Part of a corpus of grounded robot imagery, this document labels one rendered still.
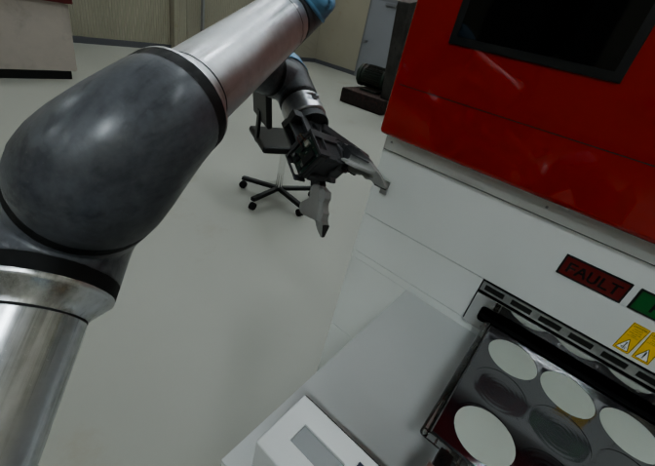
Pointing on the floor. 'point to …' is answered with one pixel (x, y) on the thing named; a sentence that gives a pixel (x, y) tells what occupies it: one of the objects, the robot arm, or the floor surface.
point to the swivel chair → (276, 141)
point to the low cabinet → (34, 31)
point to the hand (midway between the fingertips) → (355, 216)
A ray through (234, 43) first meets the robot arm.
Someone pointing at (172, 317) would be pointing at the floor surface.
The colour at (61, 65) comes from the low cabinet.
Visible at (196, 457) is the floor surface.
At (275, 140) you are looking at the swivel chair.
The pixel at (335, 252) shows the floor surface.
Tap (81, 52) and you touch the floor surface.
